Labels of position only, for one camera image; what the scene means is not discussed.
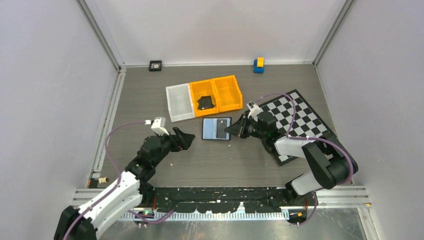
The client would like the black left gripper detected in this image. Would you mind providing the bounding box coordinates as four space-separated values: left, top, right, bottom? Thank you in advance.
152 127 195 167

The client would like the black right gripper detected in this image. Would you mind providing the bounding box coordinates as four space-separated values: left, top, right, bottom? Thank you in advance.
224 113 267 140

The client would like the dark grey credit card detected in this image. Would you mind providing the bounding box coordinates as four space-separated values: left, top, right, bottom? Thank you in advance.
204 95 214 105

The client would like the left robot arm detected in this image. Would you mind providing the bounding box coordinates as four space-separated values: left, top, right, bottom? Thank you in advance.
53 127 196 240

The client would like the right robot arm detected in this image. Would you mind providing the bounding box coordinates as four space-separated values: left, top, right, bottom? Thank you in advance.
225 111 358 205

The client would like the orange plastic bin right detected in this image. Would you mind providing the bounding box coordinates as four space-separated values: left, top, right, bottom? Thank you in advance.
212 75 243 113

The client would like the orange plastic bin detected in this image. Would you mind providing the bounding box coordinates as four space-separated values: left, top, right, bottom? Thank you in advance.
189 79 219 118
212 75 243 113

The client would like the white plastic bin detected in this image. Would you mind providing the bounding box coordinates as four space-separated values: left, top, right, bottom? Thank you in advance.
165 83 196 123

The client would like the orange plastic bin left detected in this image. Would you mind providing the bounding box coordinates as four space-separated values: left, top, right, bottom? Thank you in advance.
189 79 219 118

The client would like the blue toy car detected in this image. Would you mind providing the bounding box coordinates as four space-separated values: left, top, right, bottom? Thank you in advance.
253 59 265 74

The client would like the black white checkerboard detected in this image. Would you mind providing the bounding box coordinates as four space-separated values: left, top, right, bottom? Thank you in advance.
258 89 334 150

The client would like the yellow toy block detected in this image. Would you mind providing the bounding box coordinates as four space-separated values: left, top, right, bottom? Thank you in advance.
257 57 264 68

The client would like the small black square box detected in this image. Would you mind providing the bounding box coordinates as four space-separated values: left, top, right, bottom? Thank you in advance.
148 60 163 72

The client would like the small beige plastic piece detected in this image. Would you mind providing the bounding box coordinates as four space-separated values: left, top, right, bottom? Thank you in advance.
97 177 109 184

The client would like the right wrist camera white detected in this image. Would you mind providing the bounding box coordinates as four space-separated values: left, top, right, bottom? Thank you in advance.
247 101 263 119

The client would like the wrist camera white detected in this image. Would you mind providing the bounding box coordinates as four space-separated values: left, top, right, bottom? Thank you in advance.
150 116 169 136
247 101 263 119

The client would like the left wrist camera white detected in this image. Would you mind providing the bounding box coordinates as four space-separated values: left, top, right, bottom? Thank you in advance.
150 116 169 136

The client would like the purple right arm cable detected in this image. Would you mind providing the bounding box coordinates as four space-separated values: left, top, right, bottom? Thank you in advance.
253 92 355 227

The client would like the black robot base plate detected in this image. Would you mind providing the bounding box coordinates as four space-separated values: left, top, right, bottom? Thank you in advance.
138 186 316 214

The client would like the aluminium frame rail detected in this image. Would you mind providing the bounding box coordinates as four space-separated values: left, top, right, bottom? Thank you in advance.
70 185 373 222

